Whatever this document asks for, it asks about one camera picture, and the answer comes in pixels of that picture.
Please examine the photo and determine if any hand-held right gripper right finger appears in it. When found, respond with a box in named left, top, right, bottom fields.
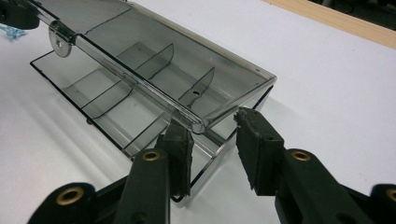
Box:
left=233, top=106, right=375, bottom=224

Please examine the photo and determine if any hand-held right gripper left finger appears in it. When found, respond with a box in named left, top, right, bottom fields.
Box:
left=113, top=119, right=195, bottom=224

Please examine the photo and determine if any blue star hair clip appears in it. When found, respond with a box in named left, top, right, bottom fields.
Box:
left=0, top=23, right=27, bottom=41

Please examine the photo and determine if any smoky clear compartment box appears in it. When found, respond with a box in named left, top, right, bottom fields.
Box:
left=29, top=0, right=278, bottom=208

